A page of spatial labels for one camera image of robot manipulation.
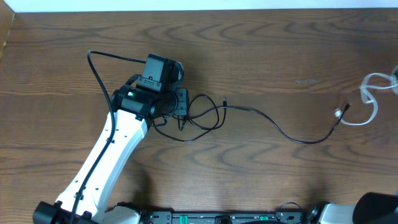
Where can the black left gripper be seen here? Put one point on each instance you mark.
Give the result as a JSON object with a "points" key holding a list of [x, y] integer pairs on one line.
{"points": [[181, 101]]}

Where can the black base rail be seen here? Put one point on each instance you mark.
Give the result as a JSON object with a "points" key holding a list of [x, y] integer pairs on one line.
{"points": [[280, 215]]}

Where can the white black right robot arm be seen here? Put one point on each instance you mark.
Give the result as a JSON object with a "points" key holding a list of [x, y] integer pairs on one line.
{"points": [[372, 208]]}

